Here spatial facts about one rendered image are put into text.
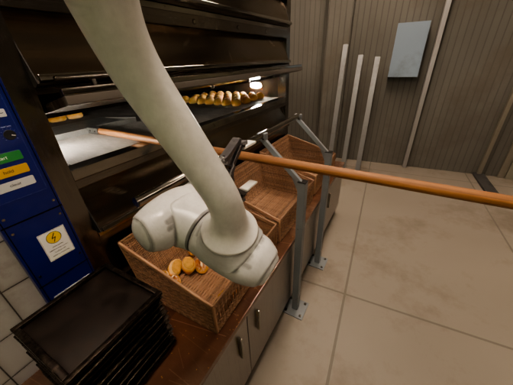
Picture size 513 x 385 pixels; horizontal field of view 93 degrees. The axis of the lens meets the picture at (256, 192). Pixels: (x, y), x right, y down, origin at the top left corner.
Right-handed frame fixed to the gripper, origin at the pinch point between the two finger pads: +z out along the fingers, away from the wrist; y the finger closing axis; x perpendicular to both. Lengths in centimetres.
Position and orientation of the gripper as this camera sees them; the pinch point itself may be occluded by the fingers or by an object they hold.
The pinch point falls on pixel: (251, 163)
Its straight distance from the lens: 78.3
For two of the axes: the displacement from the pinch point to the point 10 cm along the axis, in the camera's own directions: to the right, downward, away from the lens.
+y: 0.4, 8.8, 4.8
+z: 4.9, -4.3, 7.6
